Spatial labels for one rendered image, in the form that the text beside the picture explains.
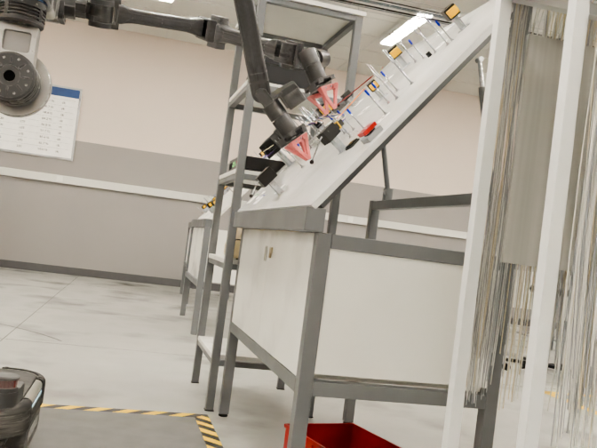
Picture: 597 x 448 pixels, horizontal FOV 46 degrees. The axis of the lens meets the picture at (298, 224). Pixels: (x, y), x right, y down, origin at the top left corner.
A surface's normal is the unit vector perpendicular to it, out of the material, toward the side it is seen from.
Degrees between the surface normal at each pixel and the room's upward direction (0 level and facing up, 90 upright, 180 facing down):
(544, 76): 90
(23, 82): 90
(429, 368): 90
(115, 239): 90
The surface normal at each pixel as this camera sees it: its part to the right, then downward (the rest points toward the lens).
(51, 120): 0.22, 0.00
